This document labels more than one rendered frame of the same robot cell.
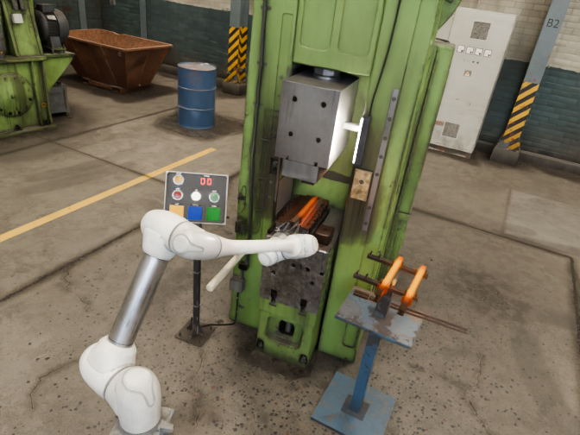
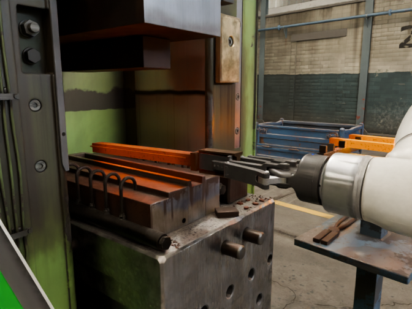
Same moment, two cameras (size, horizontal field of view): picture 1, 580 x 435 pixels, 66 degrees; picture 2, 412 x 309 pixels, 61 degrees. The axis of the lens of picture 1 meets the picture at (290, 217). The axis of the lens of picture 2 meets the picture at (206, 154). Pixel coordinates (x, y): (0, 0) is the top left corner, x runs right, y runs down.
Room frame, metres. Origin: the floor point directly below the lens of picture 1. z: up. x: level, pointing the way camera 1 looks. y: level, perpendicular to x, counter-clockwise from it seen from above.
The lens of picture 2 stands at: (1.92, 0.57, 1.17)
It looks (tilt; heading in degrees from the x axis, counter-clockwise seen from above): 11 degrees down; 291
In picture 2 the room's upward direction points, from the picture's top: straight up
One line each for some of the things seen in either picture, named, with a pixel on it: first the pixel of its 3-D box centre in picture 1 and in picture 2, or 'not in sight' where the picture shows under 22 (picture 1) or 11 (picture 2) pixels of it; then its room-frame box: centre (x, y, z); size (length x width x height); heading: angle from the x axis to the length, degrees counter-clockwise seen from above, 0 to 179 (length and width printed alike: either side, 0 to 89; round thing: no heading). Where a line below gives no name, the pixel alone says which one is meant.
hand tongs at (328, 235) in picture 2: (408, 311); (356, 213); (1.85, -0.68, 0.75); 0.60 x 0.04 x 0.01; 70
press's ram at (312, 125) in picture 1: (324, 117); not in sight; (2.37, -0.12, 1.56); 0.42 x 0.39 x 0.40; 163
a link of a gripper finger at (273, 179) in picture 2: not in sight; (278, 179); (2.00, 0.05, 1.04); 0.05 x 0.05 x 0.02; 78
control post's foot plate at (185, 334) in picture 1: (195, 327); not in sight; (2.26, 0.54, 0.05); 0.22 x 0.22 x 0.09; 73
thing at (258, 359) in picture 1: (272, 356); not in sight; (2.13, 0.00, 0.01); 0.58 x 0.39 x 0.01; 73
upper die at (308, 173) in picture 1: (312, 159); (110, 16); (2.38, -0.08, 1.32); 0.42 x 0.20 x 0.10; 163
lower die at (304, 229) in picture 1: (303, 214); (118, 184); (2.38, -0.08, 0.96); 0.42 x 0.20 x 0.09; 163
